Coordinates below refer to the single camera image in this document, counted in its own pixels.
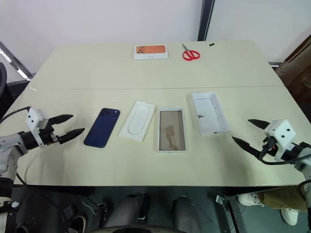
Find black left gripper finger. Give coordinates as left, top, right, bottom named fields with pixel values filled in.
left=48, top=114, right=74, bottom=126
left=58, top=128, right=86, bottom=144

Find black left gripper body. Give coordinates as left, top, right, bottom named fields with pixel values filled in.
left=38, top=122, right=61, bottom=147

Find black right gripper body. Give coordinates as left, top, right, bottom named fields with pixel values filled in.
left=259, top=136, right=277, bottom=159

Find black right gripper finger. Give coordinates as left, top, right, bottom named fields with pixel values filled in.
left=247, top=118, right=270, bottom=131
left=231, top=136, right=263, bottom=159

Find dark blue smartphone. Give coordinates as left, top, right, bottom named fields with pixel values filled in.
left=83, top=107, right=121, bottom=149

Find white box lid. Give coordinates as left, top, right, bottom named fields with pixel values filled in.
left=191, top=91, right=231, bottom=135

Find white moulded insert tray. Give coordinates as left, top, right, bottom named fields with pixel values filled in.
left=119, top=100, right=156, bottom=142

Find white box base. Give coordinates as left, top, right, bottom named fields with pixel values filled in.
left=158, top=106, right=190, bottom=154

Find orange printed phone box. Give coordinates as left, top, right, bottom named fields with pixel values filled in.
left=133, top=44, right=169, bottom=61

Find olive trouser leg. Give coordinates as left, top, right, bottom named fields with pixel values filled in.
left=257, top=185, right=311, bottom=212

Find white sneaker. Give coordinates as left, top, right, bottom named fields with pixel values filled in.
left=280, top=207, right=300, bottom=226
left=237, top=192, right=265, bottom=207

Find brown wooden cabinet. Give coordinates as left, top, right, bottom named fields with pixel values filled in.
left=274, top=33, right=311, bottom=104

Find black chair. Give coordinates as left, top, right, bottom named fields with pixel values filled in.
left=0, top=62, right=8, bottom=104

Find black shoe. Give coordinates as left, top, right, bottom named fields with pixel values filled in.
left=69, top=213, right=88, bottom=233

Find dark rounded grey shape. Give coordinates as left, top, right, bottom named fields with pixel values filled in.
left=172, top=195, right=203, bottom=233
left=104, top=192, right=152, bottom=229

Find dark curved rim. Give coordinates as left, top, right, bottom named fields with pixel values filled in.
left=85, top=225, right=195, bottom=233

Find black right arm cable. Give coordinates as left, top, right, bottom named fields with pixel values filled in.
left=258, top=143, right=311, bottom=166

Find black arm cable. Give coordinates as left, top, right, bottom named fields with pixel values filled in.
left=258, top=143, right=311, bottom=166
left=0, top=106, right=32, bottom=123

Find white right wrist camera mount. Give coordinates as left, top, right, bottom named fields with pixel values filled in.
left=264, top=119, right=297, bottom=161

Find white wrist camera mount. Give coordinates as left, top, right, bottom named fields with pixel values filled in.
left=26, top=107, right=47, bottom=147
left=264, top=119, right=297, bottom=161

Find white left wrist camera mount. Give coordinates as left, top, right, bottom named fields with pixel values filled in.
left=26, top=107, right=47, bottom=147

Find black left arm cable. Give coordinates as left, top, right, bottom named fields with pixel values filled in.
left=0, top=106, right=32, bottom=123

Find shiny metal frame bar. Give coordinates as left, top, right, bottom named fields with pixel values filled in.
left=0, top=41, right=34, bottom=80

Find red handled scissors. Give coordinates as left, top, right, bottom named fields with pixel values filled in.
left=181, top=43, right=201, bottom=61

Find dark vertical wall post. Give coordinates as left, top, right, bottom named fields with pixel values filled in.
left=197, top=0, right=216, bottom=42

